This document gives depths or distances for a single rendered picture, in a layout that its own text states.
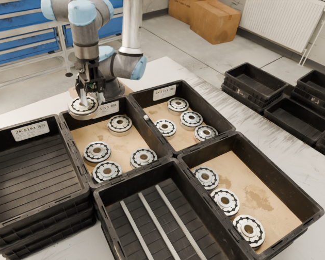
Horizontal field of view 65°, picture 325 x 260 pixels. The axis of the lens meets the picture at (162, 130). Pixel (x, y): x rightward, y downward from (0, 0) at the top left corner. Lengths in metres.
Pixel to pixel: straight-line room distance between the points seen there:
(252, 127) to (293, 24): 2.55
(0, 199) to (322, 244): 1.14
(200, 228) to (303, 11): 3.26
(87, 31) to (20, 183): 0.56
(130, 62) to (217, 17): 2.69
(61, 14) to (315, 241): 1.19
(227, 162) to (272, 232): 0.29
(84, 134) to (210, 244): 0.65
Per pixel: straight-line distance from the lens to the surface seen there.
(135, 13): 1.19
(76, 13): 0.79
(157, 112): 1.21
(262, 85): 2.25
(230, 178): 1.01
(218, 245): 0.87
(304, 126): 2.19
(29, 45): 2.79
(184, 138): 1.10
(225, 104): 1.55
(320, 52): 3.91
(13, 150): 1.14
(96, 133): 1.11
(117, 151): 1.03
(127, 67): 1.21
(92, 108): 0.96
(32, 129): 1.10
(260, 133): 1.44
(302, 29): 3.81
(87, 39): 0.81
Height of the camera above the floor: 1.61
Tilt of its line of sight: 44 degrees down
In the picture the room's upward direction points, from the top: 6 degrees clockwise
